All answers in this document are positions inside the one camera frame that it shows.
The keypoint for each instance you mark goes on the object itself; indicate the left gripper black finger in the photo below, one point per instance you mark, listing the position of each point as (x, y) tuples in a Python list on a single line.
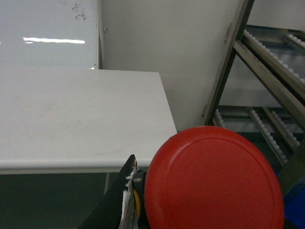
[(117, 208)]

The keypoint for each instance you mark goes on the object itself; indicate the red push button switch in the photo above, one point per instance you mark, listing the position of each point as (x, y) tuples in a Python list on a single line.
[(211, 178)]

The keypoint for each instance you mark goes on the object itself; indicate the metal roller rack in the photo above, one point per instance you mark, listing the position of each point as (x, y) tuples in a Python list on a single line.
[(282, 84)]

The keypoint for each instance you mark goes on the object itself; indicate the white whiteboard panel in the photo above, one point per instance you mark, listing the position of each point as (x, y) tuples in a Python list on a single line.
[(49, 32)]

